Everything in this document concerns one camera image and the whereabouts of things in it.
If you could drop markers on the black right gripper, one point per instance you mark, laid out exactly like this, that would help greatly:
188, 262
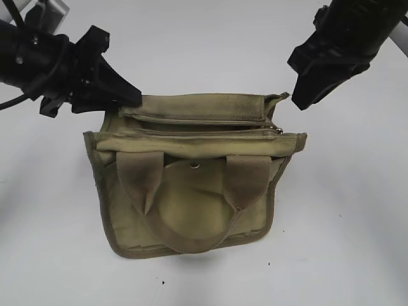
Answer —
332, 44

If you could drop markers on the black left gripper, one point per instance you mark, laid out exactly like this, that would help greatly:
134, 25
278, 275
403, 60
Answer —
78, 74

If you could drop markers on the yellow canvas tote bag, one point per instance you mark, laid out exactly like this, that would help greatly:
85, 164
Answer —
189, 174

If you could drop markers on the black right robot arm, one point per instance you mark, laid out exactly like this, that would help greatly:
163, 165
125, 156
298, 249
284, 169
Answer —
377, 20

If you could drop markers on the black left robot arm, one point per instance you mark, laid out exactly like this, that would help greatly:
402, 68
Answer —
14, 43

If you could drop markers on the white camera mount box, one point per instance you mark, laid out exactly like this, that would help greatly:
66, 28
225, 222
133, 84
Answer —
47, 16

